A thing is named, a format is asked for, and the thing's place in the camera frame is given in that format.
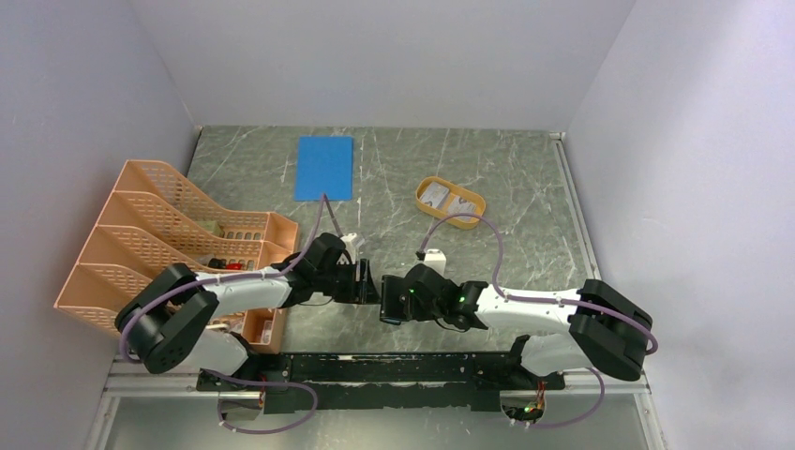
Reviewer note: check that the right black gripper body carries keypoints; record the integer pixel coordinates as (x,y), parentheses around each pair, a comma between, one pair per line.
(420,310)

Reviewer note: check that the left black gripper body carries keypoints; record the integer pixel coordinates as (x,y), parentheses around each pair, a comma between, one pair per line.
(345,286)

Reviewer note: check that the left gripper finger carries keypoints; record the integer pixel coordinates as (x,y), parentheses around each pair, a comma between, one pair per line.
(363,275)
(367,294)

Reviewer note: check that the yellow oval tray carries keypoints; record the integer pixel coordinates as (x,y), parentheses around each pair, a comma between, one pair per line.
(454,189)

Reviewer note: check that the black card holder wallet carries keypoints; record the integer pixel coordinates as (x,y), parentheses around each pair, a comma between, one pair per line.
(391,321)

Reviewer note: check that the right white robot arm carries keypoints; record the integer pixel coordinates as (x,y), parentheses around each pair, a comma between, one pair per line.
(593,326)

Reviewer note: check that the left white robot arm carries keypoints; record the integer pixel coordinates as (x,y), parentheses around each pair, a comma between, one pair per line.
(166,323)

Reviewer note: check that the silver VIP card stack left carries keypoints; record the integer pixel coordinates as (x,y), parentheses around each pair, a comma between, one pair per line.
(434,195)

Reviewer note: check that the blue flat mat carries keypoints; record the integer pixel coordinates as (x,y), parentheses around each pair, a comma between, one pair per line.
(324,165)

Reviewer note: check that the orange mesh file rack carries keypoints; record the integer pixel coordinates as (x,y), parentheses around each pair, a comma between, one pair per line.
(154,217)

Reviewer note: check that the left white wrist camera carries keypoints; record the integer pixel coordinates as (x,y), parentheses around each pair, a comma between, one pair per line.
(352,243)

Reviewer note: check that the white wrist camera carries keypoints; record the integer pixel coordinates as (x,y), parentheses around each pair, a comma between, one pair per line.
(433,258)
(352,243)

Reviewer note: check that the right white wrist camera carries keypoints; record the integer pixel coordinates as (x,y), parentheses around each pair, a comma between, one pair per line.
(433,258)

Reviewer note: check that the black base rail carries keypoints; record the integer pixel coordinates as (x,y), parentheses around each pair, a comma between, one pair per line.
(372,381)

